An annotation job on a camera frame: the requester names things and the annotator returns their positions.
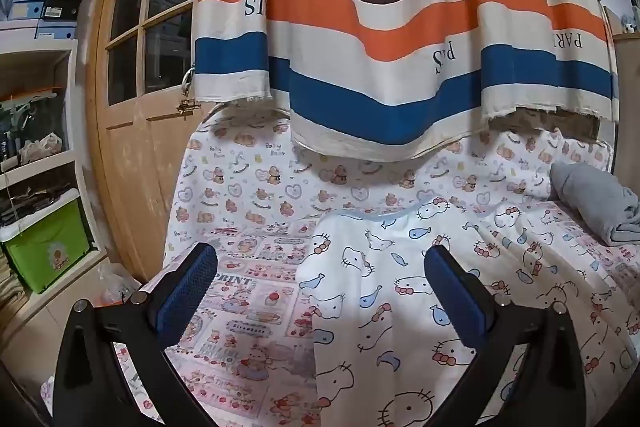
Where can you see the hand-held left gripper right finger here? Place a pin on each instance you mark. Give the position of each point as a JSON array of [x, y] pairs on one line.
[[455, 302]]

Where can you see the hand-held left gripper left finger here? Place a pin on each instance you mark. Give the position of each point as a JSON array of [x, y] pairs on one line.
[[187, 292]]

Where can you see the white cat print pants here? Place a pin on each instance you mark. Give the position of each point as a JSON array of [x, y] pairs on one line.
[[395, 257]]

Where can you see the clear plastic bag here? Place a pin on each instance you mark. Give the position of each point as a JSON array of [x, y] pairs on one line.
[[117, 284]]

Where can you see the printed bed sheet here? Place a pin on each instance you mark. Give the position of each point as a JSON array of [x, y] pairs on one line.
[[250, 187]]

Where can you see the wooden door with glass panes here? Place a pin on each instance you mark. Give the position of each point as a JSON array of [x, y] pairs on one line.
[[145, 167]]

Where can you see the green storage box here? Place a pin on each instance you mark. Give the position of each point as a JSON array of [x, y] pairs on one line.
[[45, 247]]

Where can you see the grey folded garment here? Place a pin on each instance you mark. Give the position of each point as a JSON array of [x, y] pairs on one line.
[[595, 197]]

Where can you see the white plastic bag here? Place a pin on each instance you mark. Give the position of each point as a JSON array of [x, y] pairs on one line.
[[42, 147]]

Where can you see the white shelf unit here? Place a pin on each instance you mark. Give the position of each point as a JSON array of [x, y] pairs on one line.
[[55, 47]]

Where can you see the striped curtain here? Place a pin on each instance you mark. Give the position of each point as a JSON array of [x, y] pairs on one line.
[[380, 22]]

